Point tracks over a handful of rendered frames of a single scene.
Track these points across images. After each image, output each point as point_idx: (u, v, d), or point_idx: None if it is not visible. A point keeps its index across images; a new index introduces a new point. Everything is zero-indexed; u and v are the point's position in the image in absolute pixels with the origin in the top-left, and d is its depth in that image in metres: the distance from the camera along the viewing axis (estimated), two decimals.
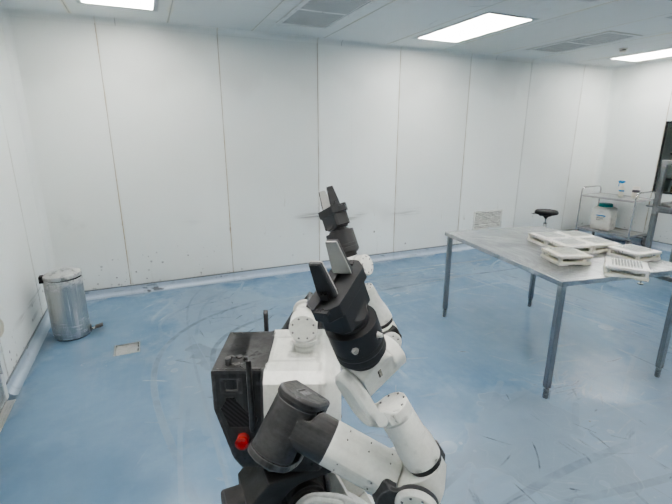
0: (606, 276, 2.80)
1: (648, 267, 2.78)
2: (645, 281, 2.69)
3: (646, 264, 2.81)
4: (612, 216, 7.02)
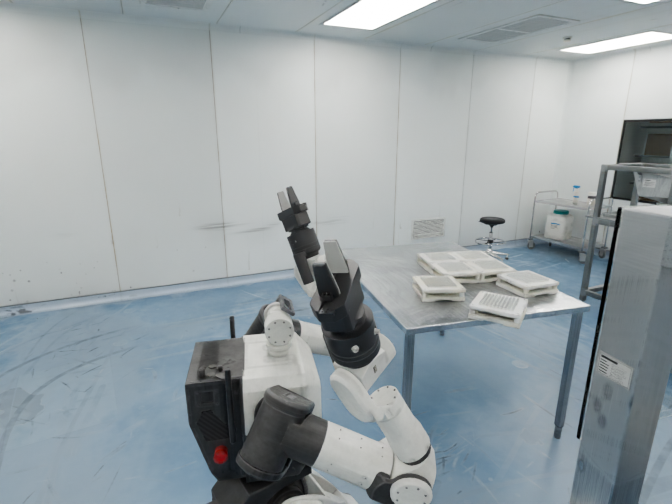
0: (471, 319, 2.15)
1: (524, 308, 2.13)
2: (515, 327, 2.04)
3: (523, 303, 2.16)
4: (567, 224, 6.38)
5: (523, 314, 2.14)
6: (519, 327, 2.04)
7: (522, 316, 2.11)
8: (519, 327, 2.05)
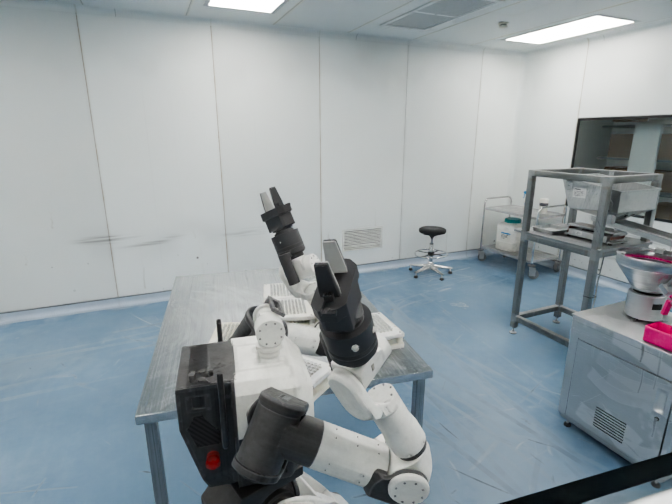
0: None
1: (319, 382, 1.49)
2: None
3: (322, 373, 1.52)
4: (518, 234, 5.74)
5: (319, 389, 1.51)
6: None
7: (313, 395, 1.47)
8: None
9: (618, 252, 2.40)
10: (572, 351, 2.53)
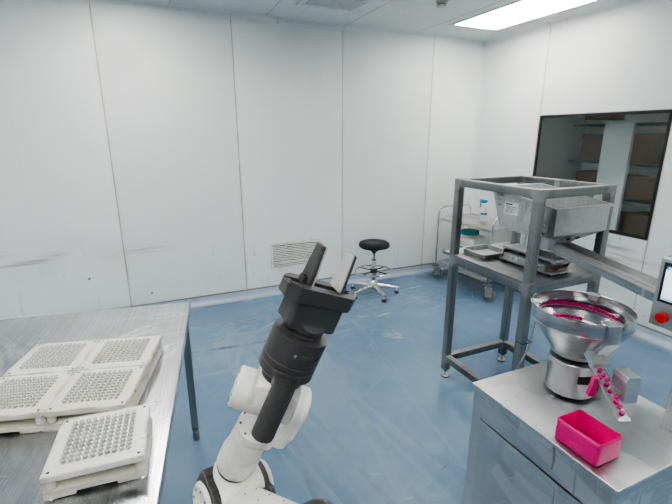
0: None
1: None
2: None
3: None
4: None
5: None
6: None
7: None
8: None
9: (532, 300, 1.70)
10: (475, 434, 1.83)
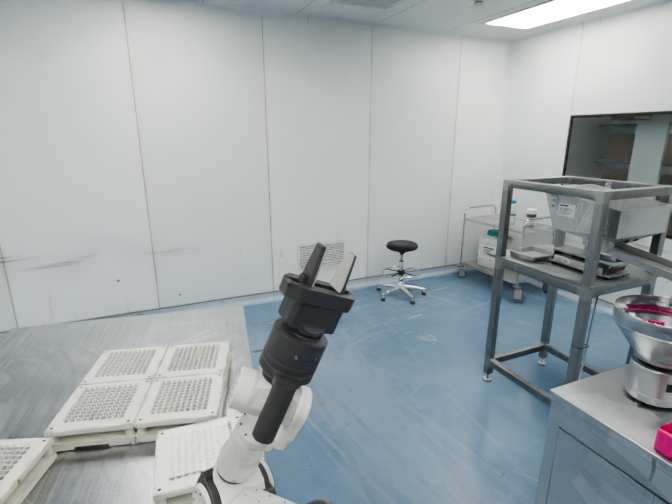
0: None
1: None
2: None
3: None
4: None
5: None
6: None
7: None
8: None
9: (617, 305, 1.65)
10: (551, 443, 1.78)
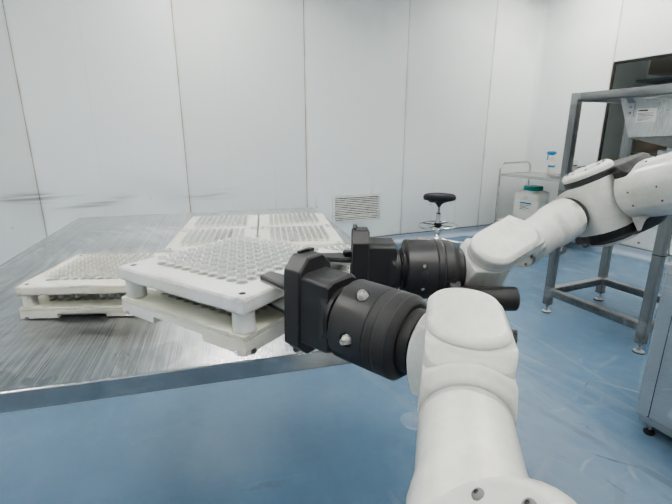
0: (130, 315, 0.61)
1: None
2: (235, 351, 0.49)
3: None
4: (540, 203, 4.88)
5: None
6: (254, 351, 0.50)
7: None
8: (255, 351, 0.50)
9: None
10: (664, 322, 1.67)
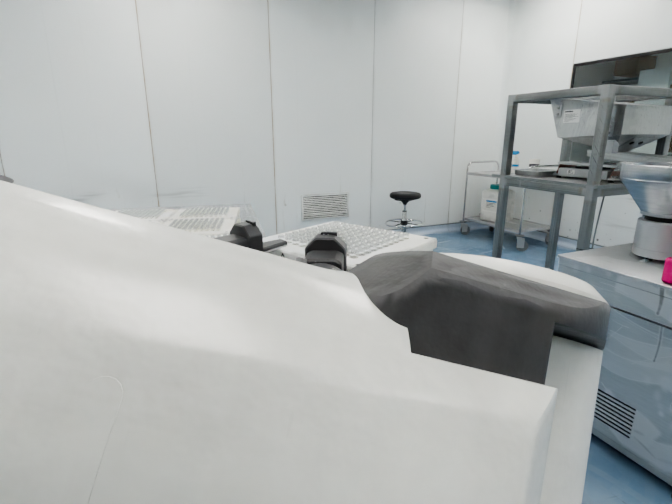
0: None
1: None
2: None
3: None
4: None
5: None
6: None
7: None
8: None
9: (624, 162, 1.66)
10: None
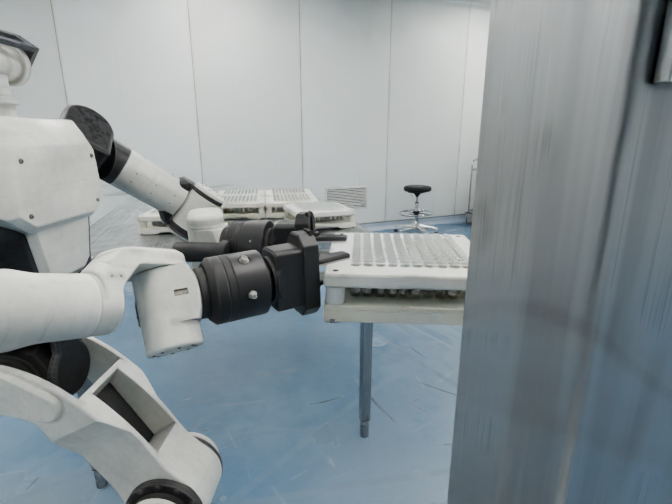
0: None
1: None
2: None
3: None
4: None
5: None
6: None
7: None
8: None
9: None
10: None
